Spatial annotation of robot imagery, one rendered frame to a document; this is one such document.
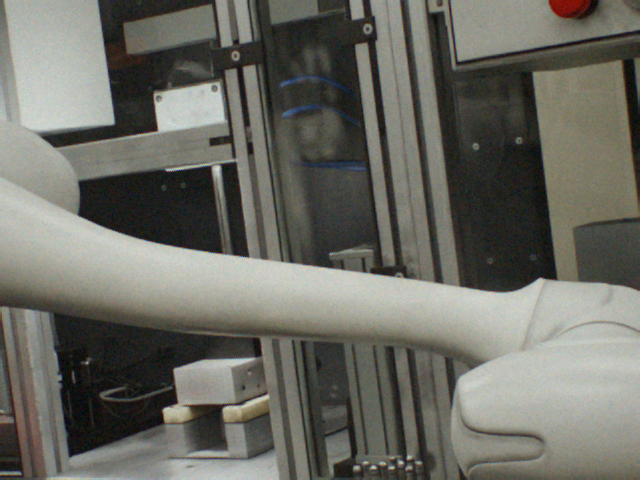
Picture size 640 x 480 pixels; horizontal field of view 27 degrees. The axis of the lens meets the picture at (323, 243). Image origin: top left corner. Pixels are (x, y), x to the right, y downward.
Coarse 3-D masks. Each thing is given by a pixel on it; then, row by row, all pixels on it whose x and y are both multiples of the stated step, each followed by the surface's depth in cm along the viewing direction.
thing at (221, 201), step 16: (224, 176) 178; (224, 192) 178; (224, 208) 178; (224, 224) 178; (224, 240) 178; (208, 336) 179; (224, 336) 177; (208, 352) 179; (224, 352) 178; (240, 352) 176; (256, 352) 175
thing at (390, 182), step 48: (384, 0) 138; (384, 48) 139; (384, 96) 140; (384, 144) 141; (384, 192) 141; (384, 240) 142; (96, 384) 192; (432, 384) 141; (96, 432) 191; (432, 432) 141
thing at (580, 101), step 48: (624, 48) 127; (480, 96) 136; (528, 96) 133; (576, 96) 130; (624, 96) 128; (480, 144) 137; (528, 144) 134; (576, 144) 131; (624, 144) 128; (480, 192) 137; (528, 192) 134; (576, 192) 132; (624, 192) 129; (480, 240) 138; (528, 240) 135; (576, 240) 132; (624, 240) 129; (480, 288) 138
